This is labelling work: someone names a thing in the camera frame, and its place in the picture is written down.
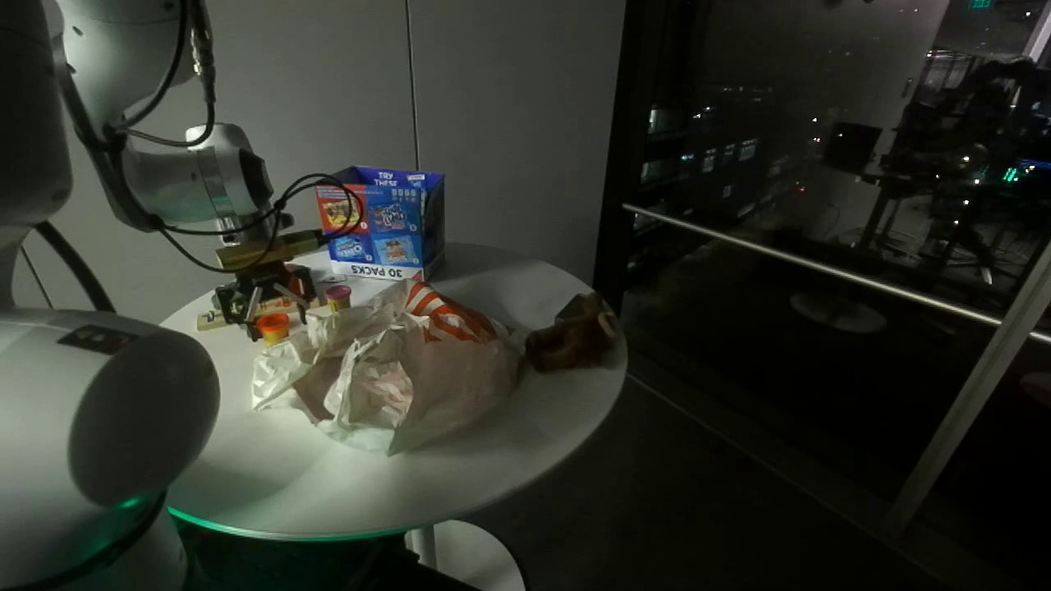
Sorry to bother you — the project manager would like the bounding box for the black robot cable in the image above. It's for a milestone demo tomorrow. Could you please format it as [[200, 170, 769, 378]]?
[[47, 0, 368, 280]]

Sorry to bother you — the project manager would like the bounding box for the metal window frame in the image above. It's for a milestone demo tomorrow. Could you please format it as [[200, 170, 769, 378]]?
[[619, 201, 1051, 540]]

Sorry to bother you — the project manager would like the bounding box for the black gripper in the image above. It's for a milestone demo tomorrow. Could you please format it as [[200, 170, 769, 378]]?
[[211, 259, 321, 331]]

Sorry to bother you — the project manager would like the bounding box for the white orange striped plastic bag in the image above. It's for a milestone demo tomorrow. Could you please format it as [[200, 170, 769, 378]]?
[[250, 275, 527, 456]]

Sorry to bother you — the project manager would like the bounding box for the white table pedestal base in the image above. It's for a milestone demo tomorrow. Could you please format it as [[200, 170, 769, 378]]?
[[399, 514, 533, 591]]

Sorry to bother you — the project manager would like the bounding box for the yellow container orange lid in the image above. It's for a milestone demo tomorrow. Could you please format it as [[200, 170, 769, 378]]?
[[250, 308, 298, 343]]

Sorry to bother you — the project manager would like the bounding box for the blue snack variety box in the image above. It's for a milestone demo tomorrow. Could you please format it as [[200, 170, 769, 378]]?
[[315, 165, 447, 283]]

